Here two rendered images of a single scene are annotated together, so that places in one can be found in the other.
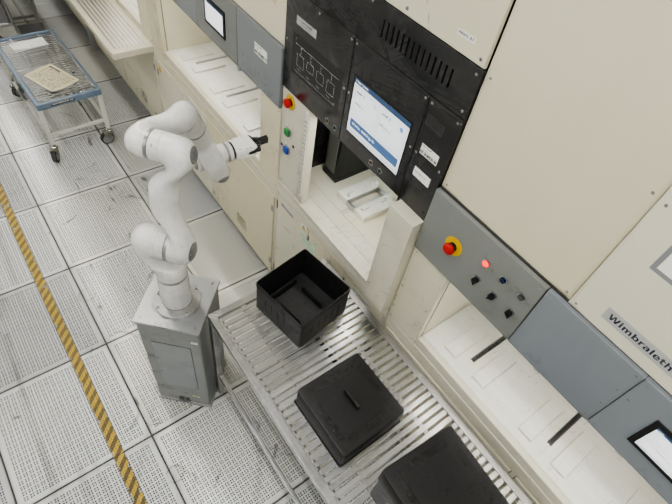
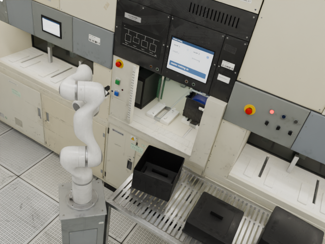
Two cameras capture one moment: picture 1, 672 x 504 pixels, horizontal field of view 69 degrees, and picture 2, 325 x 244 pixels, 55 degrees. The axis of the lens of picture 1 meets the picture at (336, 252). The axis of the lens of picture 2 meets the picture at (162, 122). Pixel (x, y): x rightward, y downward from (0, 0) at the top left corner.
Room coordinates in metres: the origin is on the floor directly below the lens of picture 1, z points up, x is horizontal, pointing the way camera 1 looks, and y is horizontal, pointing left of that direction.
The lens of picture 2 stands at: (-0.23, 0.70, 2.39)
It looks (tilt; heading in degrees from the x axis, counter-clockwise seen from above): 37 degrees down; 338
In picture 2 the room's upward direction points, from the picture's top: 12 degrees clockwise
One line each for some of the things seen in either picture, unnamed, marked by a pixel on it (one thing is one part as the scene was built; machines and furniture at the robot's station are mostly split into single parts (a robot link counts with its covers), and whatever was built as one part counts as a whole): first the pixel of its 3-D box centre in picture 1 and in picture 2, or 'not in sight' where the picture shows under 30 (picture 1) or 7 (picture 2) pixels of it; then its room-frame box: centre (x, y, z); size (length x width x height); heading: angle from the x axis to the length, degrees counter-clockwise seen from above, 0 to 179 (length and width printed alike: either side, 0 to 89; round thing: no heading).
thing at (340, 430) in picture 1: (349, 404); (214, 219); (0.75, -0.16, 0.83); 0.29 x 0.29 x 0.13; 46
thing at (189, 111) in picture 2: not in sight; (201, 103); (1.66, -0.37, 1.06); 0.24 x 0.20 x 0.32; 45
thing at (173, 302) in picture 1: (174, 287); (82, 188); (1.07, 0.61, 0.85); 0.19 x 0.19 x 0.18
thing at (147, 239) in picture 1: (159, 252); (76, 163); (1.08, 0.64, 1.07); 0.19 x 0.12 x 0.24; 85
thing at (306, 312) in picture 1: (302, 297); (158, 172); (1.16, 0.10, 0.85); 0.28 x 0.28 x 0.17; 55
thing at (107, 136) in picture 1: (56, 91); not in sight; (2.91, 2.26, 0.24); 0.97 x 0.52 x 0.48; 48
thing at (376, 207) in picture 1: (366, 198); (163, 113); (1.77, -0.09, 0.89); 0.22 x 0.21 x 0.04; 135
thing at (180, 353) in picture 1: (186, 343); (81, 232); (1.07, 0.61, 0.38); 0.28 x 0.28 x 0.76; 0
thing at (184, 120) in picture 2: not in sight; (197, 119); (1.66, -0.37, 0.89); 0.22 x 0.21 x 0.04; 135
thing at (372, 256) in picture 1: (402, 190); (182, 103); (1.79, -0.25, 0.98); 0.95 x 0.88 x 1.95; 135
